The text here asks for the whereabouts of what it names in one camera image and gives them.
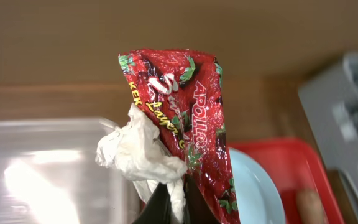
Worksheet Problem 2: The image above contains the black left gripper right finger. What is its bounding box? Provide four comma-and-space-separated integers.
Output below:
184, 174, 219, 224

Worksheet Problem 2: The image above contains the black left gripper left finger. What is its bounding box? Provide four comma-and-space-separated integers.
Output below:
132, 183, 172, 224

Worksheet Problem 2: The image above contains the white tissue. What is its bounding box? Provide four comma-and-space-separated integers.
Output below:
95, 104, 188, 223

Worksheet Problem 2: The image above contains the orange carrot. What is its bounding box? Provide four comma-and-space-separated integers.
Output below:
296, 189, 326, 224

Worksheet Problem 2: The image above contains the red snack wrapper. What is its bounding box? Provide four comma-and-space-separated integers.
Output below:
118, 49, 240, 223

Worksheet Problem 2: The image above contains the grey dishwasher rack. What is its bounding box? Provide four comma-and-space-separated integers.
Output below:
298, 52, 358, 220

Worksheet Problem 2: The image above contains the light blue plate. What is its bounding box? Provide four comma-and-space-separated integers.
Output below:
229, 147, 286, 224

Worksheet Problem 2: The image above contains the red serving tray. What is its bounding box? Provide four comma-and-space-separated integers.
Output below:
229, 138, 344, 224

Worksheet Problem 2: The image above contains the clear plastic bin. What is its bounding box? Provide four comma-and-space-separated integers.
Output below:
0, 118, 140, 224

